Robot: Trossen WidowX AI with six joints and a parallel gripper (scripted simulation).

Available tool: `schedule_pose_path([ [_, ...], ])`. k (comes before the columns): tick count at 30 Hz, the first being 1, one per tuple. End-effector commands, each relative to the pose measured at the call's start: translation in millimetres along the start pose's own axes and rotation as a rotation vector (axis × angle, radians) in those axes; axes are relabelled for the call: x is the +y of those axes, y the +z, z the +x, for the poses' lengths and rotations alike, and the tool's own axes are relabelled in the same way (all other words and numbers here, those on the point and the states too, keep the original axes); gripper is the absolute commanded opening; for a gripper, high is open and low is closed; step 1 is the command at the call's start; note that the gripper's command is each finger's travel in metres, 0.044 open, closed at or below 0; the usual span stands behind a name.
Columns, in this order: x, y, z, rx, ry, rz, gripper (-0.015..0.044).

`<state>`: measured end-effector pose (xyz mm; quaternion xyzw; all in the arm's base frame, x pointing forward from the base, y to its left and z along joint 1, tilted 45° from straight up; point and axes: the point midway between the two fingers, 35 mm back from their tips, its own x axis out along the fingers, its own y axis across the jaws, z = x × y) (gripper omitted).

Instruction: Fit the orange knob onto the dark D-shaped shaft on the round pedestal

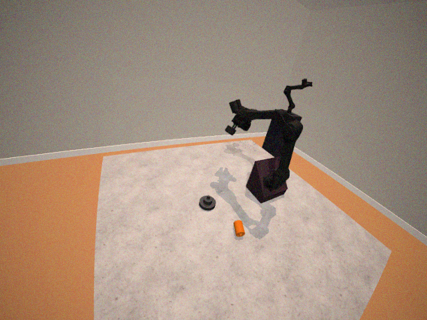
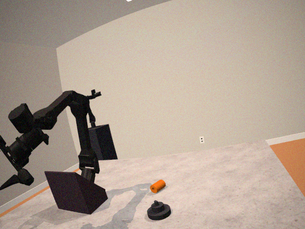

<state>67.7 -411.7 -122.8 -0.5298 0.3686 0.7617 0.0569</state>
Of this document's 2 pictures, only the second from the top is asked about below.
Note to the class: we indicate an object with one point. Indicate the orange knob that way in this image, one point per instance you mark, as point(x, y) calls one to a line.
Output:
point(157, 186)

